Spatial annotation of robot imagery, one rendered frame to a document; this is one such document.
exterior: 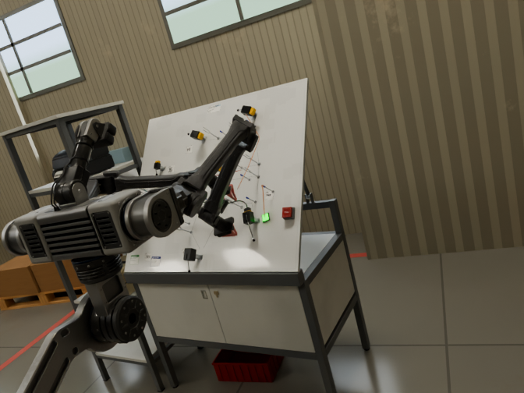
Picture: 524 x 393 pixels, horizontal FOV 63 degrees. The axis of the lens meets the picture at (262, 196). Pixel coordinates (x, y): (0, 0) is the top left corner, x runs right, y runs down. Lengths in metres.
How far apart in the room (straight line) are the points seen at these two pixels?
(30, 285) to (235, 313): 3.55
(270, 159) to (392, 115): 1.58
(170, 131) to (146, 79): 2.33
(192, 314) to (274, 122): 1.18
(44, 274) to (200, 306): 3.13
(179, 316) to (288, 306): 0.77
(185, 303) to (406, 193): 2.06
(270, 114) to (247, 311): 1.06
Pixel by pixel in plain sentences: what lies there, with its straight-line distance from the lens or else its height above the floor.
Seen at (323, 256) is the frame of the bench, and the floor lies 0.80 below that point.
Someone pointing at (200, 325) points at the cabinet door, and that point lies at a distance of 2.60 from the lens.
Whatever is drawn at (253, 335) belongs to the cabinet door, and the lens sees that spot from 2.41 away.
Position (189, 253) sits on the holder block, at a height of 0.99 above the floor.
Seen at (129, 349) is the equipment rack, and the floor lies 0.24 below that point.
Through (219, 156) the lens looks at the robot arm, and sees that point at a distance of 1.46.
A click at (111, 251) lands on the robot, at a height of 1.39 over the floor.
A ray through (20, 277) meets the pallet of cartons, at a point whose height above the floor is 0.37.
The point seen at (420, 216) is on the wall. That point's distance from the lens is 3.81.
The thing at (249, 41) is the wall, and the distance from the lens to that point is 4.51.
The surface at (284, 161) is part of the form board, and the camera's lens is 2.20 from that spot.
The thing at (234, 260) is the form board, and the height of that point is 0.92.
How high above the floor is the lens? 1.72
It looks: 14 degrees down
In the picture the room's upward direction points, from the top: 15 degrees counter-clockwise
